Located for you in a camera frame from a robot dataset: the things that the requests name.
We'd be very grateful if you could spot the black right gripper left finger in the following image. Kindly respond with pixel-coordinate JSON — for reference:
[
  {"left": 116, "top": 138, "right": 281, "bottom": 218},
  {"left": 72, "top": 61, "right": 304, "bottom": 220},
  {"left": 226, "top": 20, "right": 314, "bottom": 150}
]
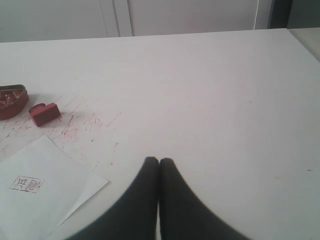
[{"left": 68, "top": 156, "right": 159, "bottom": 240}]

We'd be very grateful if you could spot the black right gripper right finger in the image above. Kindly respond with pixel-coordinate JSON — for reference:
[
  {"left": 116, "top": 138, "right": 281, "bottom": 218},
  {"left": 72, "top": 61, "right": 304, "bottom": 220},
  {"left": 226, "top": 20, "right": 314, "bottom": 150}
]
[{"left": 159, "top": 158, "right": 247, "bottom": 240}]

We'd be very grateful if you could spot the red rubber stamp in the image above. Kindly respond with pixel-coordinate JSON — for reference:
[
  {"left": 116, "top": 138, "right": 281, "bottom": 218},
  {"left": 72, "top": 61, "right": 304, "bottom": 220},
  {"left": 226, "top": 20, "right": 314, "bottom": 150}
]
[{"left": 29, "top": 103, "right": 61, "bottom": 127}]

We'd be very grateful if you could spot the red ink paste tin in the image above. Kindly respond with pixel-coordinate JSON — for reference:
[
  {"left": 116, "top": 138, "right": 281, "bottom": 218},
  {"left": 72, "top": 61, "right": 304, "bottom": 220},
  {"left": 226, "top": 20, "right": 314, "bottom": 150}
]
[{"left": 0, "top": 84, "right": 29, "bottom": 121}]

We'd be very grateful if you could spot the white paper sheet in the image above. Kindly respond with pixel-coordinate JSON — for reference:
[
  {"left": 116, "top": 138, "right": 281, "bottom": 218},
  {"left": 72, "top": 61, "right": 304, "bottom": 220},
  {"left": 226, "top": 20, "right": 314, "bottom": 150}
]
[{"left": 0, "top": 136, "right": 108, "bottom": 240}]

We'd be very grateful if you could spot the white cabinet with doors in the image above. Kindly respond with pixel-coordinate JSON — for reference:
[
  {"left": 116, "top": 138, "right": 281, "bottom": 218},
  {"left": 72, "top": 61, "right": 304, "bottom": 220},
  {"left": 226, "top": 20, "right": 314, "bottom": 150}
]
[{"left": 0, "top": 0, "right": 272, "bottom": 43}]

